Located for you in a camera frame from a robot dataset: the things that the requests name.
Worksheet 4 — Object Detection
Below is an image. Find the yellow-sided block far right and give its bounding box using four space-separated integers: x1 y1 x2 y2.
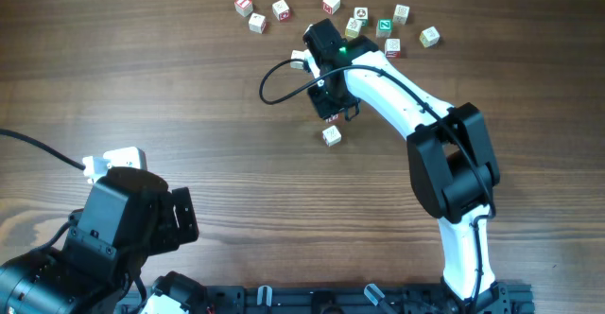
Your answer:
419 26 441 48

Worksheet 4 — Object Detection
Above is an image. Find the left black camera cable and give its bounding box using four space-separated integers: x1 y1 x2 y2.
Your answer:
0 128 87 172

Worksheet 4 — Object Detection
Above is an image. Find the plain block top right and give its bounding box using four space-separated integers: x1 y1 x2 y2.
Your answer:
392 4 410 25

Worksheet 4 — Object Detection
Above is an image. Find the plain wooden block centre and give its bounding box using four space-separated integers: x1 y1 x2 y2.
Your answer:
289 50 305 70

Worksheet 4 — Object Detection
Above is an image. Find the panda picture block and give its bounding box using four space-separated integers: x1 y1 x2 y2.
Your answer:
354 7 369 26

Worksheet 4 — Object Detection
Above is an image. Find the red A letter block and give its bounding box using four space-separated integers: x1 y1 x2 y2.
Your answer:
322 125 342 147

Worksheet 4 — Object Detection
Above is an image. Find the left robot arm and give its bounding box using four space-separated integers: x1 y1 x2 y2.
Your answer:
1 167 199 313

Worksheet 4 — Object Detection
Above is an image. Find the red U letter block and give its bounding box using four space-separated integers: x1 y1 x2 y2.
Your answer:
325 113 340 123

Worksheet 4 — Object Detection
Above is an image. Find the yellow-sided ladybug block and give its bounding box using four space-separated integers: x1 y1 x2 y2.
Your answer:
345 18 363 39

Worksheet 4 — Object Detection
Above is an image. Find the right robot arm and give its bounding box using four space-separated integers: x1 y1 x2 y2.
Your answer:
302 19 500 310

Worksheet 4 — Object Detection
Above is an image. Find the block with red side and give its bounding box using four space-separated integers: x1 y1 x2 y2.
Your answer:
272 0 291 22

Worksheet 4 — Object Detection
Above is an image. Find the plain block left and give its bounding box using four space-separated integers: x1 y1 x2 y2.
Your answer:
249 12 267 34

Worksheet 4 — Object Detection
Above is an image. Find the red I block far left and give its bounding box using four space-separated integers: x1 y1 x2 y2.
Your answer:
234 0 253 17

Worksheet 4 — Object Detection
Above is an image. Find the black camera cable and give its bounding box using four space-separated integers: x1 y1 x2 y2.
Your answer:
258 58 497 305
0 128 87 172

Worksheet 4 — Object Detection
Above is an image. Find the green N letter block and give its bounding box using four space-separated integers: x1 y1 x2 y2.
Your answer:
376 19 393 38

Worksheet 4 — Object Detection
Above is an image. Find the right black camera cable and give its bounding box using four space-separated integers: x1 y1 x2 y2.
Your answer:
258 58 497 305

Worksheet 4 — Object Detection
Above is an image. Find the pretzel block red side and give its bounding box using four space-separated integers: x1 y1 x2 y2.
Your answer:
384 38 402 58

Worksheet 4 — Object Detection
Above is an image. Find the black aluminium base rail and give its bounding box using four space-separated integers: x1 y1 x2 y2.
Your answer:
191 282 536 314

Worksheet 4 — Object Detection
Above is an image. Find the red-sided block top centre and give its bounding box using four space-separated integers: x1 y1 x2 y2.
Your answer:
322 0 341 15

